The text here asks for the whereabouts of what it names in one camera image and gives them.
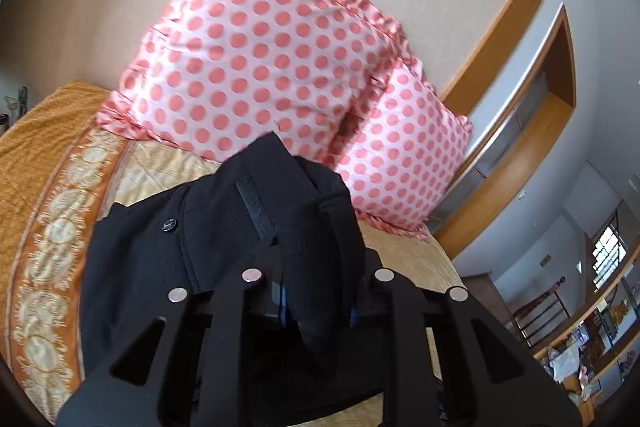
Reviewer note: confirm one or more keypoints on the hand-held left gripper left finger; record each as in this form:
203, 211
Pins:
260, 292

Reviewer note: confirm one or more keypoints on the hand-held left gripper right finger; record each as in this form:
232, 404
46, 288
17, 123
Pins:
380, 297

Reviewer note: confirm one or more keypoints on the black jacket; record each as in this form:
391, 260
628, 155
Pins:
225, 217

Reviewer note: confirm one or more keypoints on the pink polka dot pillow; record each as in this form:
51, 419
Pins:
405, 157
260, 57

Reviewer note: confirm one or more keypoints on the black stair railing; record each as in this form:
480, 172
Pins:
540, 312

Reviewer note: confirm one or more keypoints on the white plastic bag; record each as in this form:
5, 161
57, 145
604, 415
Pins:
562, 362

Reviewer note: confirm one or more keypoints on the barred window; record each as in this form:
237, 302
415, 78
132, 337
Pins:
607, 257

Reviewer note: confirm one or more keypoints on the yellow patterned bedspread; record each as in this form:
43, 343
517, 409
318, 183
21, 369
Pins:
45, 207

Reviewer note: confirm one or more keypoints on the grey sliding door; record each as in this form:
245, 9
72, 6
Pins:
530, 102

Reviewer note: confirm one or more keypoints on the wooden door frame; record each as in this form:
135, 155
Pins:
500, 197

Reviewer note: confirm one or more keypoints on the wooden wall trim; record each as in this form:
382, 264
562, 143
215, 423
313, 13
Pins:
520, 7

